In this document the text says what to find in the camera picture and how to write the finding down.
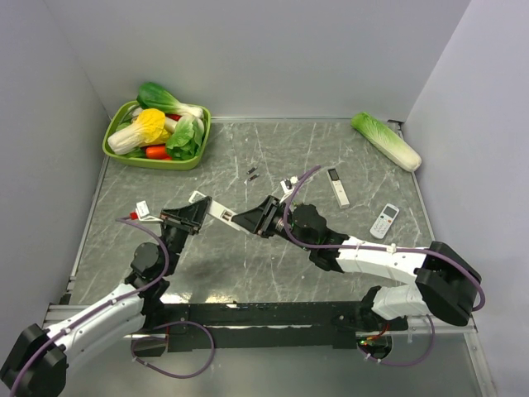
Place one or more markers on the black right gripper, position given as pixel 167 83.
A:
pixel 259 219

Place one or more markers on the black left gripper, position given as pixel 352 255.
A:
pixel 189 217

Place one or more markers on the long white remote control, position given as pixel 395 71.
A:
pixel 218 211

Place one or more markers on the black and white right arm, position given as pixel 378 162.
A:
pixel 431 281

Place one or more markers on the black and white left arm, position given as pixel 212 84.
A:
pixel 42 358

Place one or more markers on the slim white remote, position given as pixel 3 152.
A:
pixel 337 188

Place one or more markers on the small white display remote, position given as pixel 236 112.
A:
pixel 384 221

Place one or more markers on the green leafy toy lettuce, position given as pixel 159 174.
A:
pixel 187 138

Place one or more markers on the orange toy carrot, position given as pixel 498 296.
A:
pixel 156 152

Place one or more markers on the yellow toy napa cabbage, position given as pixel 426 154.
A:
pixel 151 127

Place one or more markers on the red toy pepper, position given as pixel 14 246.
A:
pixel 173 117

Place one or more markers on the green plastic basket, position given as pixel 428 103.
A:
pixel 125 116

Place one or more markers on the toy bok choy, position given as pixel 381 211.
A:
pixel 153 95

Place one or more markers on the green white napa cabbage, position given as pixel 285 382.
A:
pixel 386 141

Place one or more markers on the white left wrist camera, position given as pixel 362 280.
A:
pixel 142 213

